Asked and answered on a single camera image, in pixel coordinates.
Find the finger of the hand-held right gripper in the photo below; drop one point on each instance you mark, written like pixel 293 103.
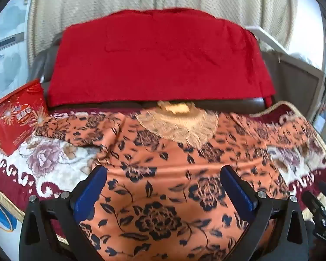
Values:
pixel 312 202

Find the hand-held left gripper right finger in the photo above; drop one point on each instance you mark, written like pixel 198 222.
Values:
pixel 237 193

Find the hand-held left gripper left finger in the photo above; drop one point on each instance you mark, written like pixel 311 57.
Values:
pixel 89 191

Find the orange floral garment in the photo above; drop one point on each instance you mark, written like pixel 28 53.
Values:
pixel 165 174

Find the floral plush blanket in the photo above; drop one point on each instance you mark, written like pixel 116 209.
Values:
pixel 51 168

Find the brown leather sofa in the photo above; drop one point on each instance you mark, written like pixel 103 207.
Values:
pixel 247 103

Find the blue bag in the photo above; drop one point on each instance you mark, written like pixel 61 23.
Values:
pixel 0 214

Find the red gift box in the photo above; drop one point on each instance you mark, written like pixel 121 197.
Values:
pixel 13 125

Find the white framed panel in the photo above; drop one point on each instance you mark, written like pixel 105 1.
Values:
pixel 296 78

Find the red cloth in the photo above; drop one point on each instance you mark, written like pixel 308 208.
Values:
pixel 157 59

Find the white glass cabinet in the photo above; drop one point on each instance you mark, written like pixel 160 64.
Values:
pixel 5 59

